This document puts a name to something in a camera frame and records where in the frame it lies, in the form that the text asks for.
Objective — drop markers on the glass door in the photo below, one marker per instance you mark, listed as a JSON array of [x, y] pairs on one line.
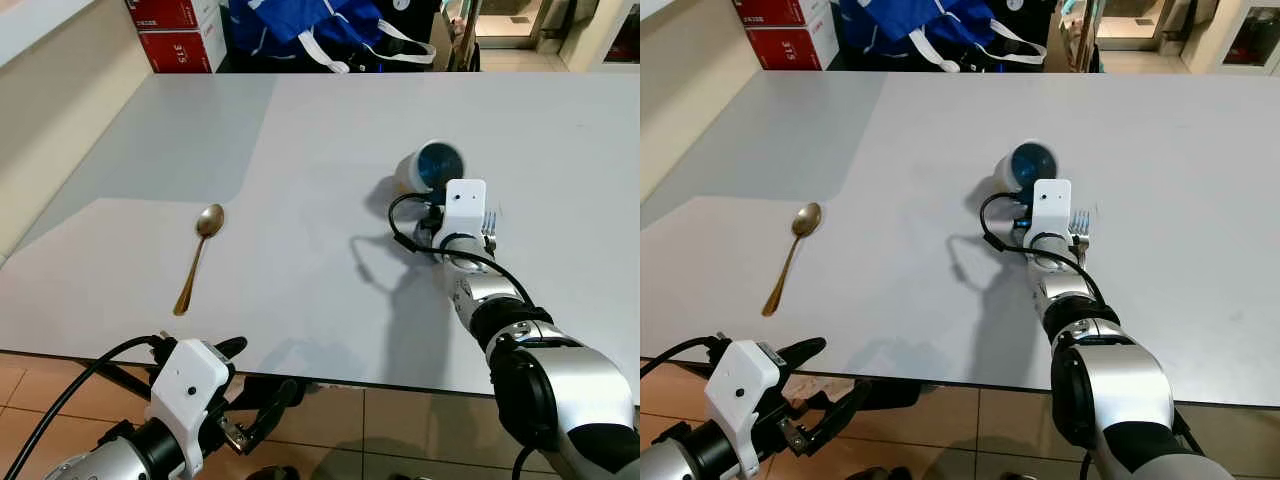
[[1140, 20], [520, 20]]

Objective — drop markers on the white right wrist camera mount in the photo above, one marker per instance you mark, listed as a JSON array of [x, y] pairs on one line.
[[1050, 205], [465, 205]]

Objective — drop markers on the red cardboard box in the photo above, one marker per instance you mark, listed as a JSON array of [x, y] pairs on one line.
[[180, 52], [780, 10], [170, 12], [790, 48]]

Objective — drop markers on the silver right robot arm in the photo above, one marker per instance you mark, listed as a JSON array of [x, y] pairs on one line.
[[1120, 390], [580, 390]]

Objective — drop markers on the gold metal spoon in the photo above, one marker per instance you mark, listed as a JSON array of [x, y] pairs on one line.
[[807, 220], [210, 220]]

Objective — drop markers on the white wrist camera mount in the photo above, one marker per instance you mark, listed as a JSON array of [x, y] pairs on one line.
[[1050, 205], [740, 395], [185, 395], [465, 205]]

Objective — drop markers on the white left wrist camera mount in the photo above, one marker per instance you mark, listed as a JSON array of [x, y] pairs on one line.
[[740, 395], [185, 395]]

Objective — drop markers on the white counter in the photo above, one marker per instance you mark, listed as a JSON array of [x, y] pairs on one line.
[[60, 110], [680, 90]]

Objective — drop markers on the white mug with blue inside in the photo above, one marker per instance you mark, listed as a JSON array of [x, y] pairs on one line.
[[410, 172], [1008, 172]]

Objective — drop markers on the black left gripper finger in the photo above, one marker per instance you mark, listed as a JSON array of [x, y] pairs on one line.
[[840, 412], [272, 408], [805, 350], [232, 347]]

